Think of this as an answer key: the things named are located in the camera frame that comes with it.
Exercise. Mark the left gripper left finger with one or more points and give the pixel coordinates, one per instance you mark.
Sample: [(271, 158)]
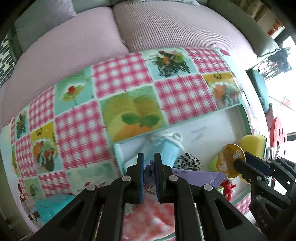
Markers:
[(97, 213)]

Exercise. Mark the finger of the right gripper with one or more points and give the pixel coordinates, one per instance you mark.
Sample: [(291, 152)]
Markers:
[(261, 162), (259, 186)]

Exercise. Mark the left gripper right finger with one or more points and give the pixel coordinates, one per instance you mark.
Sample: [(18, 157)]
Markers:
[(201, 213)]

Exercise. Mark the red pink yarn scrunchie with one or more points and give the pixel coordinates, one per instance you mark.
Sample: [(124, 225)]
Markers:
[(228, 187)]

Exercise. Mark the round orange tin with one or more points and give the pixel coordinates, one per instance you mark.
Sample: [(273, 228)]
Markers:
[(226, 158)]

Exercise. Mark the yellow green sponge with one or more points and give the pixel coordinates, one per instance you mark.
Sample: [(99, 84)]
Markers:
[(254, 144)]

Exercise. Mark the purple cartoon packet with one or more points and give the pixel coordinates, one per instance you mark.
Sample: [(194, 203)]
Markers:
[(197, 178)]

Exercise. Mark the pink white fluffy towel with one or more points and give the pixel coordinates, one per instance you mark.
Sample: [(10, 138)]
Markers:
[(148, 221)]

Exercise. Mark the leopard print scrunchie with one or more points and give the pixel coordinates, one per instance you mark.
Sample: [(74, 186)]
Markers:
[(187, 161)]

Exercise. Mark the light blue face mask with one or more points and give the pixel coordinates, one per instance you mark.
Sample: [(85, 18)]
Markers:
[(168, 144)]

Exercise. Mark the green tissue pack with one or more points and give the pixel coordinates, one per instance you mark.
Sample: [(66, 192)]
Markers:
[(220, 189)]

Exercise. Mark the light green cloth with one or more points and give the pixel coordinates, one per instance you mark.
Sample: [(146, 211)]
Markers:
[(214, 164)]

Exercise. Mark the red plastic stool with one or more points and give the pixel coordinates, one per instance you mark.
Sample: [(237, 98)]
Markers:
[(278, 136)]

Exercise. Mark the teal house-shaped toy box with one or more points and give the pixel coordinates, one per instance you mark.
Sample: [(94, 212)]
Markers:
[(49, 207)]

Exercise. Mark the teal shallow tray box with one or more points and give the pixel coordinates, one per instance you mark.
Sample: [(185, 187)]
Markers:
[(203, 137)]

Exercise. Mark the clear box with blue item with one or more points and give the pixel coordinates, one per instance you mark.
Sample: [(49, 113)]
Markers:
[(31, 210)]

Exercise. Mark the checkered picture tablecloth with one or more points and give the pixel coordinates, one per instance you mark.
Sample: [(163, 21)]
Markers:
[(64, 138)]

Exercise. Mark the patterned curtain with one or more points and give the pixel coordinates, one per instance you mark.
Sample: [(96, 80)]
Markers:
[(262, 15)]

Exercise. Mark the black white patterned cushion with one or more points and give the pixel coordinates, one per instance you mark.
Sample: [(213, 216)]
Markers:
[(7, 62)]

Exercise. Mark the grey sofa with pink seat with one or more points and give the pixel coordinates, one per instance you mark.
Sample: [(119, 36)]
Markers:
[(108, 29)]

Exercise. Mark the purple cushion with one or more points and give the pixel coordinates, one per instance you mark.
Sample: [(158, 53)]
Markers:
[(40, 18)]

